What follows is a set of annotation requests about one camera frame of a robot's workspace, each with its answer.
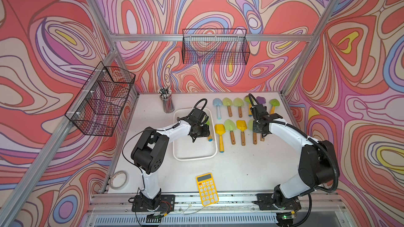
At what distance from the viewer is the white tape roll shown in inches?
31.3

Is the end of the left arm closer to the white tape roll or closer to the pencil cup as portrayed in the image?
the pencil cup

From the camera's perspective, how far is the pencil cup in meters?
0.98

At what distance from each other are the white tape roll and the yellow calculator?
37 cm

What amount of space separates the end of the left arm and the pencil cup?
0.25 metres

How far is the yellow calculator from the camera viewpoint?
749 millimetres

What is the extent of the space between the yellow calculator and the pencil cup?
49 centimetres

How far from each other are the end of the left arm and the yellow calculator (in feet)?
0.66

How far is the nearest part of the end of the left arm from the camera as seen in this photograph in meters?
0.72
